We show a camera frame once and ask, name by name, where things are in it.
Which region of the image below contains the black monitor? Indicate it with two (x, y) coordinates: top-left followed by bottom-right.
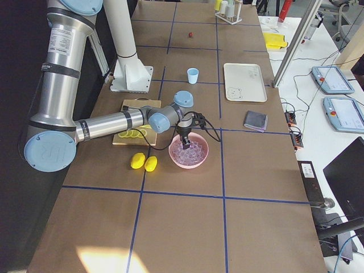
(324, 136), (363, 218)

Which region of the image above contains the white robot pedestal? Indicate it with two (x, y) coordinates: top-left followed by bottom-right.
(102, 0), (154, 93)

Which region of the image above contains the yellow cup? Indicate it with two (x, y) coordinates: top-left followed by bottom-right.
(214, 0), (222, 11)

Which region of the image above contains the clear ice cubes pile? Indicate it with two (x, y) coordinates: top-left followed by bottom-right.
(171, 141), (207, 166)

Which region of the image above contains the wooden cutting board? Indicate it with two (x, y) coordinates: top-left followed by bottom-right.
(113, 99), (162, 146)

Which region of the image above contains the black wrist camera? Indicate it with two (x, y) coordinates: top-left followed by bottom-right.
(193, 113), (206, 130)

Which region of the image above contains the aluminium frame post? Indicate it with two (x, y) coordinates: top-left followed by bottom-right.
(272, 0), (322, 88)

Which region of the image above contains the pink bowl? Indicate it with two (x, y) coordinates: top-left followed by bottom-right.
(168, 133), (209, 169)

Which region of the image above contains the cream bear tray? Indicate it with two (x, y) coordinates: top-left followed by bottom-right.
(224, 63), (267, 102)

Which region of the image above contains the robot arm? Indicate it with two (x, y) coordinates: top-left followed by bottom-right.
(23, 1), (193, 172)

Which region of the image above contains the yellow cloth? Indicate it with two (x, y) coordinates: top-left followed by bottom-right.
(263, 32), (288, 49)

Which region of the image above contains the yellow lemon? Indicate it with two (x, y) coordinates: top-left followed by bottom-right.
(130, 152), (146, 169)
(144, 156), (158, 172)

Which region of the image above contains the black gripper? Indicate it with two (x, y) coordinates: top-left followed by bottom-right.
(176, 126), (192, 150)

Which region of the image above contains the blue teach pendant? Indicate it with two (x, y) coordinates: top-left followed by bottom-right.
(312, 65), (355, 94)
(323, 97), (363, 133)

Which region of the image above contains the light blue cup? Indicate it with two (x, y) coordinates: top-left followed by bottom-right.
(187, 68), (199, 84)

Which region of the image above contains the white wire cup rack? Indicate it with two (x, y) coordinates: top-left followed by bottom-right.
(214, 0), (243, 25)

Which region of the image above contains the white cup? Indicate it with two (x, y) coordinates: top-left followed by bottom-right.
(225, 4), (235, 18)

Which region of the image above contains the grey cup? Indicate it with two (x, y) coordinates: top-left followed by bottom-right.
(219, 0), (228, 14)

